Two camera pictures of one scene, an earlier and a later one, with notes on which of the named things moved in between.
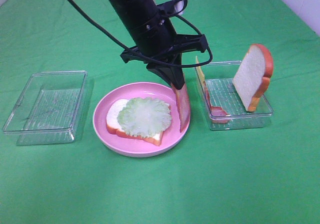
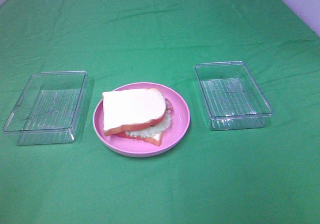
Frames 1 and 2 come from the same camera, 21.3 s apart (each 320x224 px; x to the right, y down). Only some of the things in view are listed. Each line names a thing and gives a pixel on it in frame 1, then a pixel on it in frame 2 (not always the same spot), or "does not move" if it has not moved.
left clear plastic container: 47,108 does not move
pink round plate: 135,147 does not move
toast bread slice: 252,77 → 125,108
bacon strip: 184,106 → 168,105
